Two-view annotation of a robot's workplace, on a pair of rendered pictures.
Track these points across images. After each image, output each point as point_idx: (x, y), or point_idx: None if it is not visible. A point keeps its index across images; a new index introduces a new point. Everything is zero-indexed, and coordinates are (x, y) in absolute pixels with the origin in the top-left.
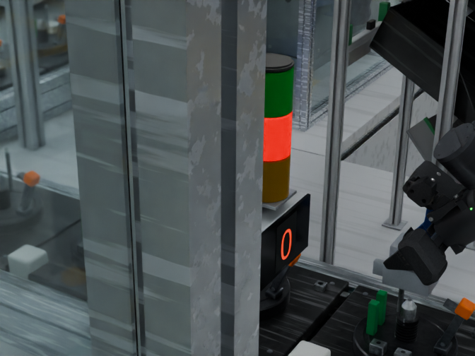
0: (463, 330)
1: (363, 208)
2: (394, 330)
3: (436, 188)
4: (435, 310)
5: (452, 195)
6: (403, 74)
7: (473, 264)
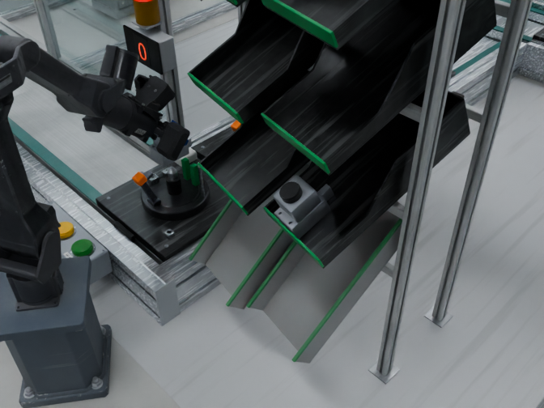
0: (180, 231)
1: (475, 302)
2: (184, 188)
3: (141, 88)
4: (209, 225)
5: (138, 98)
6: None
7: (349, 350)
